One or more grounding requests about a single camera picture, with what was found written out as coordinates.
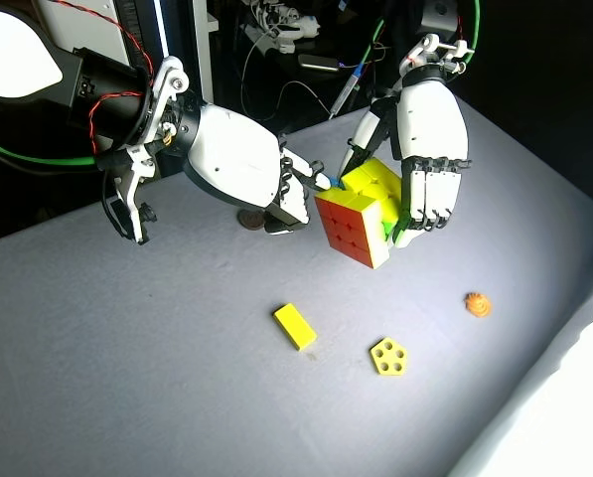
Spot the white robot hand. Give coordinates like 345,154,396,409
182,102,345,235
338,78,474,249

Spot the Rubik's cube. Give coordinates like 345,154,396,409
313,157,407,270

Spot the white spare robot hand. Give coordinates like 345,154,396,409
245,0,322,55

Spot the brown round cookie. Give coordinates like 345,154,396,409
238,208,267,233

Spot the white pen-shaped tool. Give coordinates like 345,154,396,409
328,64,367,120

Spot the grey flat device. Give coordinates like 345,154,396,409
298,53,341,73

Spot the yellow rectangular block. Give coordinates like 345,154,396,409
272,302,319,352

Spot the orange swirl toy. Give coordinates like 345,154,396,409
464,291,494,319

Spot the yellow pentagon block with holes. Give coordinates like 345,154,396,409
369,337,409,378

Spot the grey table cloth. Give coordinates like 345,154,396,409
0,96,593,477

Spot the thin green cable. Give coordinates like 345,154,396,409
358,17,386,69

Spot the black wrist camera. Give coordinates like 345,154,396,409
104,196,158,245

